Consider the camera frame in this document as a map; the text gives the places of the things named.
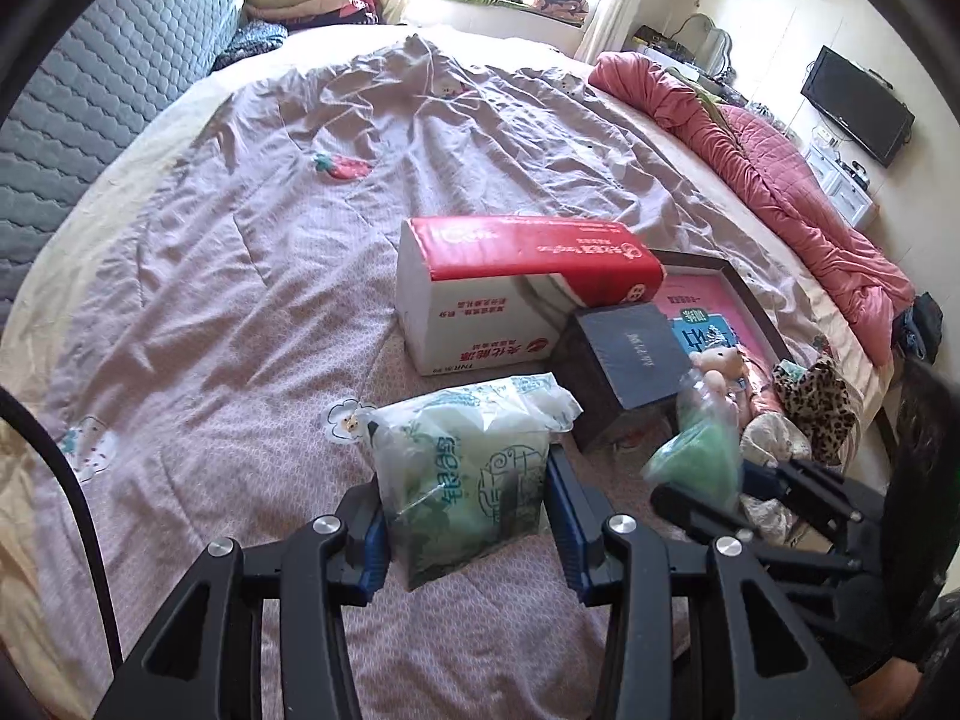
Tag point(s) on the cream curtain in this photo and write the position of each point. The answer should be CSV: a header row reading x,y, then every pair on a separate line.
x,y
619,0

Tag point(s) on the desk mirror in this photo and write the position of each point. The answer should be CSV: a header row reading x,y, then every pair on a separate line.
x,y
712,45

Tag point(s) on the white drawer cabinet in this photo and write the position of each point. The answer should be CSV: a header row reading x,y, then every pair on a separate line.
x,y
840,187

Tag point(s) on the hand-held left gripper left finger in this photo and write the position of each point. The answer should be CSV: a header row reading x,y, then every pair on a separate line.
x,y
371,547

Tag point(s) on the cream bed sheet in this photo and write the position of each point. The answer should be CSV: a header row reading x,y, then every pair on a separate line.
x,y
90,225

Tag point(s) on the green cloth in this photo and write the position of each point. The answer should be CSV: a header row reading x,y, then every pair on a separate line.
x,y
697,94

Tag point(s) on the pink book with blue panel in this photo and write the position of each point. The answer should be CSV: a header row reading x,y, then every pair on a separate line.
x,y
705,300

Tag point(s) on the black television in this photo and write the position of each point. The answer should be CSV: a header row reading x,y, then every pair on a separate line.
x,y
859,105

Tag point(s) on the dark blue bag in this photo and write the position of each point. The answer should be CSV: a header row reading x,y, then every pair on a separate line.
x,y
919,322

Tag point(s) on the grey quilted headboard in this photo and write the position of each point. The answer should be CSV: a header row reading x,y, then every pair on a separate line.
x,y
97,75

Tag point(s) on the green sponge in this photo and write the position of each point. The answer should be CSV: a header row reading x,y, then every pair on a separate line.
x,y
697,457

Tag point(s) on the pink quilt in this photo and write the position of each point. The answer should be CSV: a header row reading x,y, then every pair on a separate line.
x,y
787,187

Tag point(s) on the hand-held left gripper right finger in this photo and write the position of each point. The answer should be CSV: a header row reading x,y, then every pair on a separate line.
x,y
566,532

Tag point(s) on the beige plush bear pink dress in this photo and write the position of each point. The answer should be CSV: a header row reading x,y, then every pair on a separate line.
x,y
720,367

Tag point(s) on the dark patterned cloth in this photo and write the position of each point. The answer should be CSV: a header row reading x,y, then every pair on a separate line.
x,y
251,45

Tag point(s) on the window seat bedding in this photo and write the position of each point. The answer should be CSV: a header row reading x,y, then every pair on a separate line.
x,y
510,0

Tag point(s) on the leopard print cloth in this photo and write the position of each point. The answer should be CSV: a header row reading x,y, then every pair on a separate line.
x,y
817,405

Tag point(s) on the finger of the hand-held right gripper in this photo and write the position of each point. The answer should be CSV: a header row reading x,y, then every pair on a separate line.
x,y
697,514
757,481

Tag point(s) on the white floral cloth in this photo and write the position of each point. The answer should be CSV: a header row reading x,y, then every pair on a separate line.
x,y
765,435

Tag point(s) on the lilac patterned quilt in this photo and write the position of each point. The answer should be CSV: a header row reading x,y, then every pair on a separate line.
x,y
300,240

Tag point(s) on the person's right forearm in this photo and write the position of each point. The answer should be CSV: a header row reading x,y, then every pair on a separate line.
x,y
889,690

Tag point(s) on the red and white tissue box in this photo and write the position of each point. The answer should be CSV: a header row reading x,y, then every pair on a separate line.
x,y
480,300

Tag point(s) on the black box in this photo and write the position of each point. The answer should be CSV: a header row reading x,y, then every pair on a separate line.
x,y
630,352

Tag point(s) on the dark-rimmed cardboard box tray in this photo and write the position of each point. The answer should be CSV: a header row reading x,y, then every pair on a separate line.
x,y
750,292

